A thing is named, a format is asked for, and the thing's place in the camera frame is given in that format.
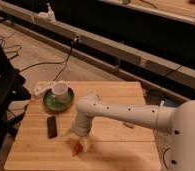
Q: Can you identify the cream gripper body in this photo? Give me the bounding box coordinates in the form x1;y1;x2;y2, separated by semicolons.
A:
65;129;91;152

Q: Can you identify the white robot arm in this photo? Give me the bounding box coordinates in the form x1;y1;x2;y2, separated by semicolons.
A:
70;93;195;171

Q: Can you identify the white sponge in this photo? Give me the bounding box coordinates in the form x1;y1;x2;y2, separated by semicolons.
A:
123;122;135;129

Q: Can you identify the black rectangular block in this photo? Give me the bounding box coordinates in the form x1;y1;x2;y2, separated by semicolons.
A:
47;116;57;138

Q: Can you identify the green plate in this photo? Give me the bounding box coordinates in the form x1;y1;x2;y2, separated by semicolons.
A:
43;88;74;113

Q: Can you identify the white cup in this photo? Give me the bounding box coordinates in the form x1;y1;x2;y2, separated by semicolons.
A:
51;82;68;101

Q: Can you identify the white power strip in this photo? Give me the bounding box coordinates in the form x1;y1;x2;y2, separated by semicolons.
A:
33;81;54;98

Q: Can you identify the black chair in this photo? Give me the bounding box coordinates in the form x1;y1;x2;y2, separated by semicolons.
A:
0;23;32;169

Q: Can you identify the blue box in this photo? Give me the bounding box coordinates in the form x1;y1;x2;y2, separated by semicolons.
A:
160;99;178;107

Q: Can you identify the white object on ledge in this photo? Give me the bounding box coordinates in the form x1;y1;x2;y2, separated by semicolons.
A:
37;4;56;22

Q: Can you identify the black cable on floor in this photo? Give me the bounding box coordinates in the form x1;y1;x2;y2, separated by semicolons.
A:
18;37;81;82

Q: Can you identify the black cables right floor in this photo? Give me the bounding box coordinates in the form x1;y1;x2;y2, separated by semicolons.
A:
162;146;172;166

